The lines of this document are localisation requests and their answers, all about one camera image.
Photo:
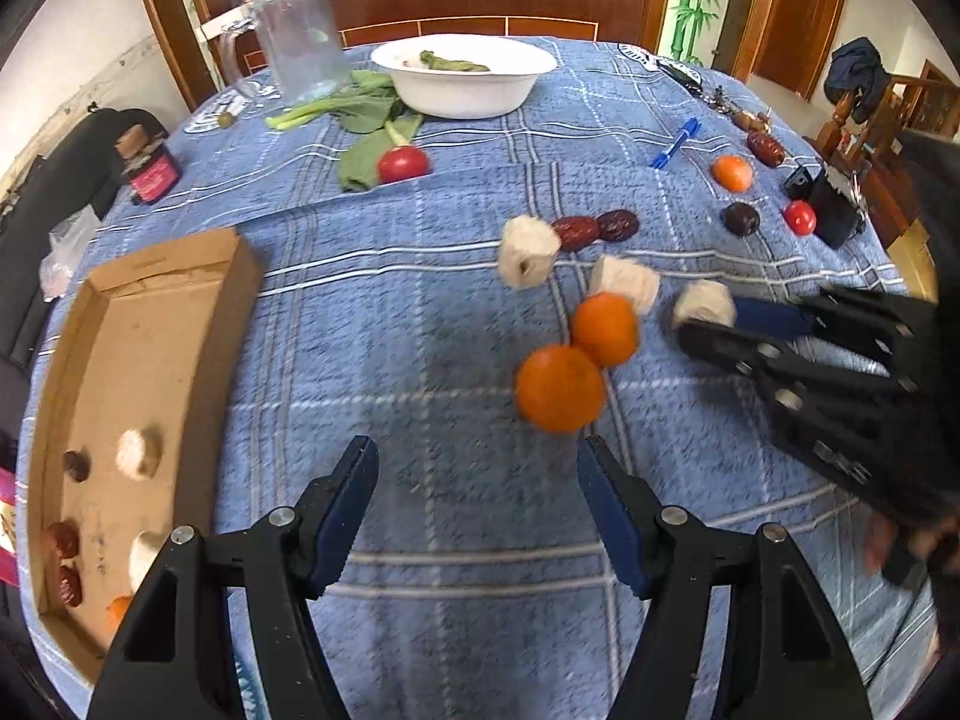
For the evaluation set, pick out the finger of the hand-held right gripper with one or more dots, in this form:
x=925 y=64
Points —
x=731 y=351
x=772 y=319

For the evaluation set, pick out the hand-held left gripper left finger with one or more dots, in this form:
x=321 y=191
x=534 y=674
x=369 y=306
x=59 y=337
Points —
x=343 y=521

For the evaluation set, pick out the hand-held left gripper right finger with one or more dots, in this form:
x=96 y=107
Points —
x=611 y=521

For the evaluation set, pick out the brown cardboard box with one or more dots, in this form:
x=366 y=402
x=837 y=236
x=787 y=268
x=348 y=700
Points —
x=150 y=360

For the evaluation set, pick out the dark red date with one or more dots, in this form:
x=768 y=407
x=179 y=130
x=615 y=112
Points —
x=75 y=465

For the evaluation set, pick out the person's right hand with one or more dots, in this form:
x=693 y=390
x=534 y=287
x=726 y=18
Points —
x=881 y=544

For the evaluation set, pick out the dark purple plum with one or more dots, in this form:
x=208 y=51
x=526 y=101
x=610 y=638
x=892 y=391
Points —
x=740 y=219

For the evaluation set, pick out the small red tomato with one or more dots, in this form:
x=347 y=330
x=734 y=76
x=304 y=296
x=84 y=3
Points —
x=800 y=217

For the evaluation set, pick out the black container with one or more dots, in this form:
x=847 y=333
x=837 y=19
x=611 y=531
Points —
x=834 y=208

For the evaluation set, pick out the small black object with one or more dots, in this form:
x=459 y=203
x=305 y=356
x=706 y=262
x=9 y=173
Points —
x=799 y=181

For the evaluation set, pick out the small orange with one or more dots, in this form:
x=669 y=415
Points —
x=733 y=172

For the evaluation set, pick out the blue pen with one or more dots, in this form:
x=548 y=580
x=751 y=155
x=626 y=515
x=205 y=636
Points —
x=675 y=142

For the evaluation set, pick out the blue plaid tablecloth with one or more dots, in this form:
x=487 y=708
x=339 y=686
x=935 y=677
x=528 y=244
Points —
x=412 y=315

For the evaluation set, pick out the metal key bunch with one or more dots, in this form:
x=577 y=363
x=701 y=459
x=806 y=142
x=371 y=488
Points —
x=724 y=99

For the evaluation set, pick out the wooden chair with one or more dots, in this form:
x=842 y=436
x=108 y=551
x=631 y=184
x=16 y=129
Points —
x=900 y=109

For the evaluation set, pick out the dark blue jacket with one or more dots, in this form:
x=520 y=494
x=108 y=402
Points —
x=859 y=79

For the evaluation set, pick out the wooden door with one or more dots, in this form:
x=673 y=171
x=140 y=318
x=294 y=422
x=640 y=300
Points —
x=799 y=15

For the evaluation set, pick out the pink packet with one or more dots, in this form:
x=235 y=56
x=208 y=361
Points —
x=6 y=525

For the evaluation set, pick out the white bowl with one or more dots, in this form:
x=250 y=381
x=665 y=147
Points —
x=465 y=90

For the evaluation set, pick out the clear plastic bag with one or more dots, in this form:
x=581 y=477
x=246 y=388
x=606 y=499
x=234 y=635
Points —
x=69 y=247

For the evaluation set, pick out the green vegetable leaf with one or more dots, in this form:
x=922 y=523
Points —
x=454 y=64

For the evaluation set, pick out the dark bottle with pink label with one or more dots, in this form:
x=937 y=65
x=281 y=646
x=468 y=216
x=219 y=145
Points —
x=148 y=169

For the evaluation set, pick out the green bok choy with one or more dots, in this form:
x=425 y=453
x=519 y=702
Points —
x=367 y=116

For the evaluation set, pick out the wooden counter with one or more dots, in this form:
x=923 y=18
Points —
x=487 y=7

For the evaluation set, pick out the black sofa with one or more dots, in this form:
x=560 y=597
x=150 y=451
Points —
x=60 y=157

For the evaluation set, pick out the clear plastic pitcher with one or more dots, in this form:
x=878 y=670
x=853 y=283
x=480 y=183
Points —
x=300 y=45

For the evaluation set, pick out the bamboo wall decal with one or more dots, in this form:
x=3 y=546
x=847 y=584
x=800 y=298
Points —
x=694 y=0

